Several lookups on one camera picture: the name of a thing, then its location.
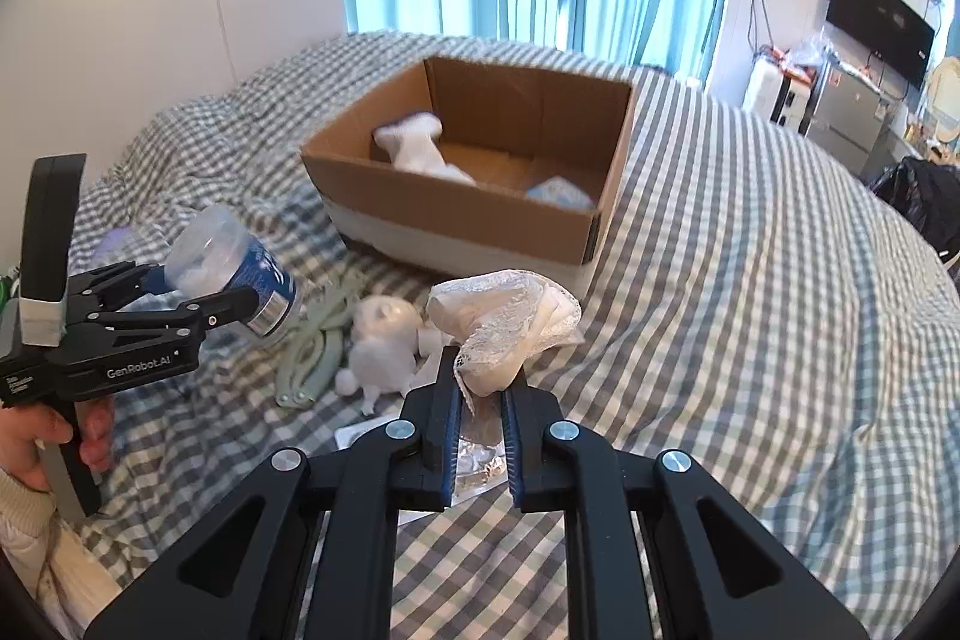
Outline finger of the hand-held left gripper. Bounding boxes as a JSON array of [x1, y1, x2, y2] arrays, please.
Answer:
[[64, 285, 257, 342], [66, 262, 177, 313]]

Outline clear plastic bag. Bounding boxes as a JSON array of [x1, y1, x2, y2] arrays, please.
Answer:
[[787, 34, 835, 69]]

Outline person's left hand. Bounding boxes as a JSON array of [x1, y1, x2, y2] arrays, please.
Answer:
[[0, 396, 117, 492]]

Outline white sock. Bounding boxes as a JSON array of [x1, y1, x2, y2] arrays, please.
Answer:
[[373, 113, 477, 186]]

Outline white plush toy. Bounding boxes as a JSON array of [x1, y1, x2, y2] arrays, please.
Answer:
[[334, 295, 443, 416]]

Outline pale green clothes hanger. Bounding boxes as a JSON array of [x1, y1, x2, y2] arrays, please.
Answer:
[[276, 269, 368, 412]]

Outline clear plastic jar blue label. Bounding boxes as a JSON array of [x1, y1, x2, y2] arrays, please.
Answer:
[[163, 205, 299, 341]]

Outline black bag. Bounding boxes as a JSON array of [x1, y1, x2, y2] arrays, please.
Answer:
[[870, 156, 960, 259]]

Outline white lace cloth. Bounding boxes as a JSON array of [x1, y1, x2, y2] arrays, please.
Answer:
[[426, 269, 583, 397]]

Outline clear foil packet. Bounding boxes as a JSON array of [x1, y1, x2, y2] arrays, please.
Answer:
[[450, 396, 515, 506]]

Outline grey checked blanket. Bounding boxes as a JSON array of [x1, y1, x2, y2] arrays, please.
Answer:
[[56, 31, 960, 640]]

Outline person's left forearm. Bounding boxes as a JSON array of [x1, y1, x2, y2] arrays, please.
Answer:
[[0, 466, 125, 640]]

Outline black television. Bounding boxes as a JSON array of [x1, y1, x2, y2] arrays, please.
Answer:
[[825, 0, 936, 88]]

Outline brown cardboard box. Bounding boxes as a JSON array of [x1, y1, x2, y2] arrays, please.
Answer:
[[300, 55, 638, 289]]

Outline white appliance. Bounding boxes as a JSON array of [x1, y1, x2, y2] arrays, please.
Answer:
[[742, 59, 788, 120]]

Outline silver fridge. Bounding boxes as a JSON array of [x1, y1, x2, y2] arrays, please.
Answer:
[[802, 61, 893, 172]]

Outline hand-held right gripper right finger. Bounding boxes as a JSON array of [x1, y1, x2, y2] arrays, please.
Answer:
[[501, 385, 871, 640]]

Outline blue and white packet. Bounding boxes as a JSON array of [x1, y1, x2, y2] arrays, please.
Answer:
[[523, 175, 597, 210]]

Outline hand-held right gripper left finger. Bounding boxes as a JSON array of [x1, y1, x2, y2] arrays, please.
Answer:
[[84, 346, 462, 640]]

